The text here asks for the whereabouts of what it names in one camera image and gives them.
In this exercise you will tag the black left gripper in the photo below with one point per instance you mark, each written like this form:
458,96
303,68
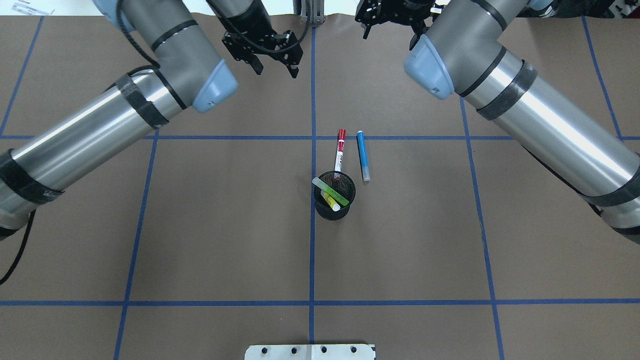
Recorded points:
248,21

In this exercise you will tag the red capped white marker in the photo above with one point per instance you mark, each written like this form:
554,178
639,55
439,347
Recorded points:
340,147

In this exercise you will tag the blue highlighter pen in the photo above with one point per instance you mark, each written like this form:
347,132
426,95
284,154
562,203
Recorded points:
363,156

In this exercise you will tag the green highlighter pen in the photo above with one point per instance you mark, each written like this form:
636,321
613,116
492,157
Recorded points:
325,188

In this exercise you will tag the yellow highlighter pen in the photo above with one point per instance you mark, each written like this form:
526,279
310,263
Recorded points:
331,202

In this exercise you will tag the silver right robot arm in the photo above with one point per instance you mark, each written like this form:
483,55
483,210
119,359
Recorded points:
460,54

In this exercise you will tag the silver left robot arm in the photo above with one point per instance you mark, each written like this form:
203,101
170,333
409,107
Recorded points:
189,73

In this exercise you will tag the black mesh pen cup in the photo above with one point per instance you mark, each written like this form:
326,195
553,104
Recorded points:
342,183

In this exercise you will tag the brown paper table mat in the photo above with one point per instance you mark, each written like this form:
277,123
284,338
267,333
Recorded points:
203,239

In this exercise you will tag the white printed paper label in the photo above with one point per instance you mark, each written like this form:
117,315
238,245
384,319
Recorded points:
31,7

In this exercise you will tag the aluminium frame post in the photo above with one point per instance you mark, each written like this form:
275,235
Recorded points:
310,11

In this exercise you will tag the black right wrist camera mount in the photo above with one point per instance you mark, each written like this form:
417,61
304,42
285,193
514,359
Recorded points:
408,13

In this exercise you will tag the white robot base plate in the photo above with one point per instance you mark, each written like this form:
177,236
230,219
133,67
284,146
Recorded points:
345,351

